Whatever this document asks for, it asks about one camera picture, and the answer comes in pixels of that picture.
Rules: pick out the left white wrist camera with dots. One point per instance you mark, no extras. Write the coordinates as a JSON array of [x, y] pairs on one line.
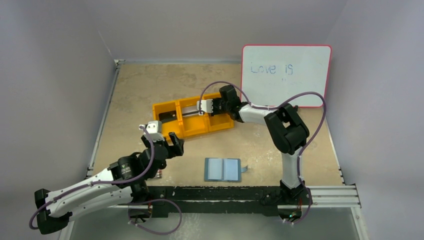
[[152, 131]]

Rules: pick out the blue card holder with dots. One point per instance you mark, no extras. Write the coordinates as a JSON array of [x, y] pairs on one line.
[[223, 169]]

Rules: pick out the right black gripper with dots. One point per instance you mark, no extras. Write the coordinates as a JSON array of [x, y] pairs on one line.
[[215, 107]]

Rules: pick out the yellow bin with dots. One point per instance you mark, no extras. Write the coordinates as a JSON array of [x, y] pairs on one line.
[[173, 126], [218, 122], [191, 125]]

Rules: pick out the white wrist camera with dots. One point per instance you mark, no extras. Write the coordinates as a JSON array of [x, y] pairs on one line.
[[152, 131], [204, 106]]

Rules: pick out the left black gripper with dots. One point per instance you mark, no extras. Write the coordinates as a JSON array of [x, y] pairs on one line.
[[176, 149]]

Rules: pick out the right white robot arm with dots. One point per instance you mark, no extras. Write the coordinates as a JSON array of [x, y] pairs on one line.
[[287, 130]]

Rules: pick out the marker pen pack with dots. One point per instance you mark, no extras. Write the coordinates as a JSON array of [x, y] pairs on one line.
[[159, 174]]

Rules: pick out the silver card in bin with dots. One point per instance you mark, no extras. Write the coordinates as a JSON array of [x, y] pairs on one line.
[[189, 111]]

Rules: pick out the middle yellow bin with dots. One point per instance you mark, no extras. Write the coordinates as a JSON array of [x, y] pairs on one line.
[[191, 125]]

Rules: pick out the right yellow bin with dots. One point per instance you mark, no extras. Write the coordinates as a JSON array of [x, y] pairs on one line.
[[218, 122]]

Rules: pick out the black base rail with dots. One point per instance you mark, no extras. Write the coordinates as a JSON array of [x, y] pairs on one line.
[[264, 200]]

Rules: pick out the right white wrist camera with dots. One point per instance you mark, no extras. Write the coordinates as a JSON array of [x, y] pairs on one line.
[[204, 106]]

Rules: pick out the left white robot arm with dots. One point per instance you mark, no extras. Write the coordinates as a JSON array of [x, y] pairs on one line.
[[123, 182]]

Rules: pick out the black card in bin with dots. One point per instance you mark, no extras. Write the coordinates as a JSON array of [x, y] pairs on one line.
[[166, 117]]

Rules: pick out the pink framed whiteboard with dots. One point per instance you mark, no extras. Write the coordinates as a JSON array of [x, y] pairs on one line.
[[273, 73]]

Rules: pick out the left yellow bin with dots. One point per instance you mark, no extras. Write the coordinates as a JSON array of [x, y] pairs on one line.
[[173, 126]]

